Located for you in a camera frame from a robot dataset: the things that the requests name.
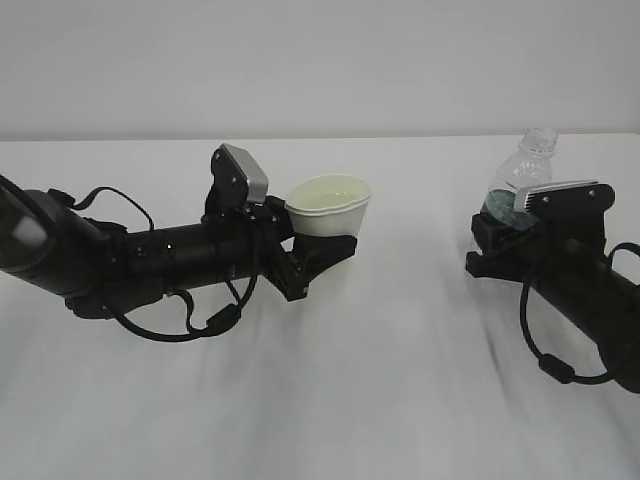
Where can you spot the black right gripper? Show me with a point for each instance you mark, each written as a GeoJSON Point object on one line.
{"type": "Point", "coordinates": [570, 242]}

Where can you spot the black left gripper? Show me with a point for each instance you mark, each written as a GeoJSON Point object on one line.
{"type": "Point", "coordinates": [248, 242]}

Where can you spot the white paper cup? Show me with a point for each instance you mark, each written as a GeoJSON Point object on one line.
{"type": "Point", "coordinates": [329, 205]}

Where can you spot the clear plastic water bottle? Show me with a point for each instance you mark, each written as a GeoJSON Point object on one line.
{"type": "Point", "coordinates": [529, 165]}

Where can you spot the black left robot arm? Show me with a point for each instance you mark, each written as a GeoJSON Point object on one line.
{"type": "Point", "coordinates": [103, 271]}

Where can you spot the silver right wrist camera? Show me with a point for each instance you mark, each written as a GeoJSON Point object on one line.
{"type": "Point", "coordinates": [540, 200]}

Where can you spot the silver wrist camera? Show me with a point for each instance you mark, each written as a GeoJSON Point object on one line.
{"type": "Point", "coordinates": [238, 179]}
{"type": "Point", "coordinates": [540, 200]}

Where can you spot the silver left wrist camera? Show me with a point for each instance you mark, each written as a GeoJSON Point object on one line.
{"type": "Point", "coordinates": [238, 179]}

